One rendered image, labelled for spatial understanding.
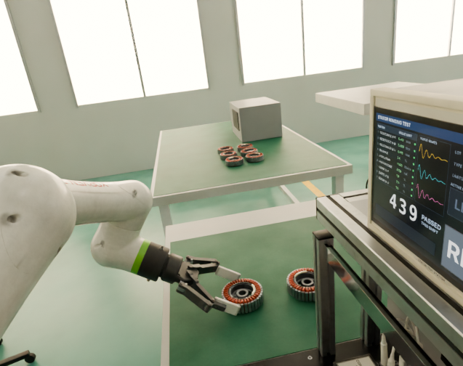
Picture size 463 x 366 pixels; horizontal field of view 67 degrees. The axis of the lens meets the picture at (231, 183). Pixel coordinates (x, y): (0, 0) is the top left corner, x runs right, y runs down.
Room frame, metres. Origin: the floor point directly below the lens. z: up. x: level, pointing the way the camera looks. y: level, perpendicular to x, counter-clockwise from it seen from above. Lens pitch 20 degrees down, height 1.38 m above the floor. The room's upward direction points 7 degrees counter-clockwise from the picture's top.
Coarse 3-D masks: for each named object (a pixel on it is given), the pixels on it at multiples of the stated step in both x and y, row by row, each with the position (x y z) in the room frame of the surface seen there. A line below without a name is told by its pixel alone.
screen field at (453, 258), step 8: (448, 232) 0.31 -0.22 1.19; (456, 232) 0.30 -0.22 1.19; (448, 240) 0.31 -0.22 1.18; (456, 240) 0.30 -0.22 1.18; (448, 248) 0.31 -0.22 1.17; (456, 248) 0.30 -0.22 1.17; (448, 256) 0.31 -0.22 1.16; (456, 256) 0.30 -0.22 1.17; (448, 264) 0.30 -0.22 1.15; (456, 264) 0.29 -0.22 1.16; (456, 272) 0.29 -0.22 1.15
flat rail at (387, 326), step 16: (336, 256) 0.50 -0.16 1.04; (336, 272) 0.50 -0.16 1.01; (352, 272) 0.45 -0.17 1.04; (352, 288) 0.44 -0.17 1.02; (368, 288) 0.41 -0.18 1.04; (368, 304) 0.40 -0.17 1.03; (384, 320) 0.36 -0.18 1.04; (400, 336) 0.32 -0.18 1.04; (400, 352) 0.32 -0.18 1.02; (416, 352) 0.30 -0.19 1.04
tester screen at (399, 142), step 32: (384, 128) 0.43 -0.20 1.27; (416, 128) 0.37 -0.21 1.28; (384, 160) 0.43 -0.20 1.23; (416, 160) 0.37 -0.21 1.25; (448, 160) 0.32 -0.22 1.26; (384, 192) 0.43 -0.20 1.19; (416, 192) 0.36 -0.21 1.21; (448, 192) 0.32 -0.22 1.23; (384, 224) 0.42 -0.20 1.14; (448, 224) 0.31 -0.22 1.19
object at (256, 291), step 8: (240, 280) 0.82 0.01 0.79; (248, 280) 0.82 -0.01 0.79; (224, 288) 0.79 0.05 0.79; (232, 288) 0.80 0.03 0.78; (240, 288) 0.81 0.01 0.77; (248, 288) 0.81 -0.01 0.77; (256, 288) 0.78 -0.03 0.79; (224, 296) 0.77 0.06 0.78; (232, 296) 0.76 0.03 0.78; (240, 296) 0.77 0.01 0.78; (248, 296) 0.77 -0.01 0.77; (256, 296) 0.74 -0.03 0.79; (240, 304) 0.73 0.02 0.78; (248, 304) 0.73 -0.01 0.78; (256, 304) 0.73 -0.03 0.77; (240, 312) 0.73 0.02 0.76
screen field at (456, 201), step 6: (450, 192) 0.31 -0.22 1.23; (456, 192) 0.31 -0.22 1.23; (462, 192) 0.30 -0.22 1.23; (450, 198) 0.31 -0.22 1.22; (456, 198) 0.30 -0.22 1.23; (462, 198) 0.30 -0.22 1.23; (450, 204) 0.31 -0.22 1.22; (456, 204) 0.30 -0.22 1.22; (462, 204) 0.30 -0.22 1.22; (450, 210) 0.31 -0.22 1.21; (456, 210) 0.30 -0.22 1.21; (462, 210) 0.30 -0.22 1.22; (456, 216) 0.30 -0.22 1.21; (462, 216) 0.29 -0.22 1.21
